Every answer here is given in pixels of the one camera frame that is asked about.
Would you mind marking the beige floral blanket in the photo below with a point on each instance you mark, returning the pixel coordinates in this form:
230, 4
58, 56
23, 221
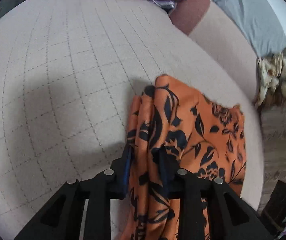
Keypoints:
271, 72

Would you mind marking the grey pillow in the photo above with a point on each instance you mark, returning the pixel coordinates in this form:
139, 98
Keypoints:
258, 23

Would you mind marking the dark box on floor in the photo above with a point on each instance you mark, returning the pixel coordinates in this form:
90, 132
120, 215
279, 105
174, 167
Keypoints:
274, 212

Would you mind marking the pink bolster pillow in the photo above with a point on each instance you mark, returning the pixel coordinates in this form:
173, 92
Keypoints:
207, 25

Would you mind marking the quilted beige bed cover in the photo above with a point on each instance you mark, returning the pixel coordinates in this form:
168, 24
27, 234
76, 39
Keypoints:
68, 72

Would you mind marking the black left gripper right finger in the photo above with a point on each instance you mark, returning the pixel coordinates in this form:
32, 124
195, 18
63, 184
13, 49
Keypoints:
229, 217

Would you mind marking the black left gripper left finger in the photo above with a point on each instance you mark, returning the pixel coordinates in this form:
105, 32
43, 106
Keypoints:
83, 207

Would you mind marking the orange black floral blouse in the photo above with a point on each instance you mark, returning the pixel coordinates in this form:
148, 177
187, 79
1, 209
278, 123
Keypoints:
204, 137

